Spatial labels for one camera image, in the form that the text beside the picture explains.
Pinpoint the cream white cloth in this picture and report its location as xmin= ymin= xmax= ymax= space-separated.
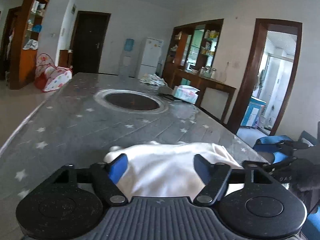
xmin=104 ymin=141 xmax=241 ymax=199

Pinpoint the blue covered chair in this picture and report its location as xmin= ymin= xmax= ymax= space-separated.
xmin=253 ymin=131 xmax=319 ymax=239

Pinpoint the blue white cabinet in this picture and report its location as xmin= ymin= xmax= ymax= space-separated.
xmin=240 ymin=96 xmax=266 ymax=128

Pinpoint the grey quilted star tablecloth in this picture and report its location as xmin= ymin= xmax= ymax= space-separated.
xmin=1 ymin=73 xmax=262 ymax=239

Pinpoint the wooden console table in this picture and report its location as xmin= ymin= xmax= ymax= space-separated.
xmin=169 ymin=68 xmax=236 ymax=124

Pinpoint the round black induction cooktop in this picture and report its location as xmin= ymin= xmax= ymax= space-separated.
xmin=93 ymin=89 xmax=169 ymax=114

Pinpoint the tissue pack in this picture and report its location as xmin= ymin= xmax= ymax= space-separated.
xmin=172 ymin=85 xmax=199 ymax=105

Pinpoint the black notebook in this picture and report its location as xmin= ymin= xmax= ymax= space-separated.
xmin=158 ymin=93 xmax=182 ymax=102

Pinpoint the crumpled patterned cloth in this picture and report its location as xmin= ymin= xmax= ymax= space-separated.
xmin=140 ymin=74 xmax=167 ymax=86

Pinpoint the red white play tent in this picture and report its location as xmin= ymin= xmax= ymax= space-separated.
xmin=34 ymin=53 xmax=73 ymax=93

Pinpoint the water dispenser with blue bottle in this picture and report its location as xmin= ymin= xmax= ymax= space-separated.
xmin=119 ymin=38 xmax=135 ymax=77

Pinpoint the wooden display cabinet right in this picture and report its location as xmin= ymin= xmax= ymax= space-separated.
xmin=162 ymin=19 xmax=223 ymax=83

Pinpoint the white refrigerator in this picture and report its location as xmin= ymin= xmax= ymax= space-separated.
xmin=135 ymin=37 xmax=163 ymax=79

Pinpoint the dark wooden door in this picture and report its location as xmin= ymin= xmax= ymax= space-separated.
xmin=71 ymin=11 xmax=111 ymax=75

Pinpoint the wooden shelf cabinet left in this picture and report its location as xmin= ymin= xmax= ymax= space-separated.
xmin=9 ymin=0 xmax=49 ymax=89

